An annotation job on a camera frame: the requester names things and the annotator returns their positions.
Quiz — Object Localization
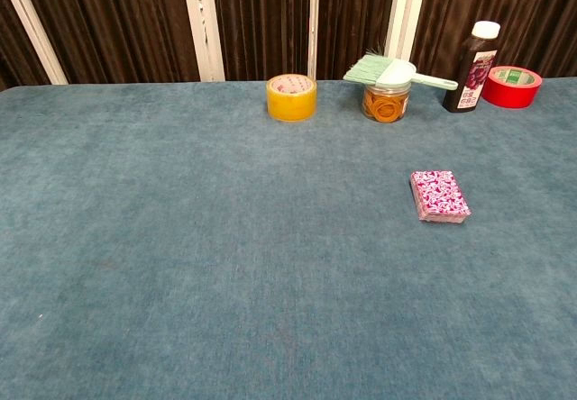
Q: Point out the pink patterned card deck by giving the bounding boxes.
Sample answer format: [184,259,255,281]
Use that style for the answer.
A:
[408,169,472,224]

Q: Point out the yellow packing tape roll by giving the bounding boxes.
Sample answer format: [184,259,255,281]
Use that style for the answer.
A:
[265,73,318,123]

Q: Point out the clear jar of rubber bands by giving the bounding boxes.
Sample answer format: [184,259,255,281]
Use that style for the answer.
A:
[362,79,412,124]

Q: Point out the mint green hand brush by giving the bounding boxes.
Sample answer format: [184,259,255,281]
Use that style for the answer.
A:
[342,48,459,92]

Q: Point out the dark bottle with white cap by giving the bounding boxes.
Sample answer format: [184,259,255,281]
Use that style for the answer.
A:
[442,20,501,114]

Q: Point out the red tape roll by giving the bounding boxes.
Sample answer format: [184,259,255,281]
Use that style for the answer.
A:
[481,65,543,110]

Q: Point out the dark brown curtain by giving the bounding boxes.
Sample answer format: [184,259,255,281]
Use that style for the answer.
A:
[0,0,577,93]

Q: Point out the thin white frame post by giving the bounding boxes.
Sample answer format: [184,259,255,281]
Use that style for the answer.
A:
[307,0,321,81]

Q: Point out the white wide frame post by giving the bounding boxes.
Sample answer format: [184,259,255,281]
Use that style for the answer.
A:
[179,0,225,82]

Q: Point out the white slanted frame post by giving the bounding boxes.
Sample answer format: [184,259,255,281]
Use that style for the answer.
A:
[0,0,69,86]

